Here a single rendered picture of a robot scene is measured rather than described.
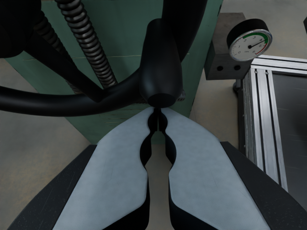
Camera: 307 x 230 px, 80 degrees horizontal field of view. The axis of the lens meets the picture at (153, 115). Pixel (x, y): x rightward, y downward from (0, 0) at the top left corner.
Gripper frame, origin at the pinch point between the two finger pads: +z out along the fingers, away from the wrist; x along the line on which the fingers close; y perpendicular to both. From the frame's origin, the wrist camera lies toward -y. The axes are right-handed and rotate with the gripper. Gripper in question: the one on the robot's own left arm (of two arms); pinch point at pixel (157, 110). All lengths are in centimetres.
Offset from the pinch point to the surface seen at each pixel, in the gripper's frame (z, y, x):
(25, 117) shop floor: 74, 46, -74
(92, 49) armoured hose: 12.4, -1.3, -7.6
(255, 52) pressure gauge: 21.5, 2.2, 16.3
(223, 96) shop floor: 82, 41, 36
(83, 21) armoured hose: 11.2, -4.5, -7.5
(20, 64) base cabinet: 30.3, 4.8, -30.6
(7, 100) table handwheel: 8.1, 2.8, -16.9
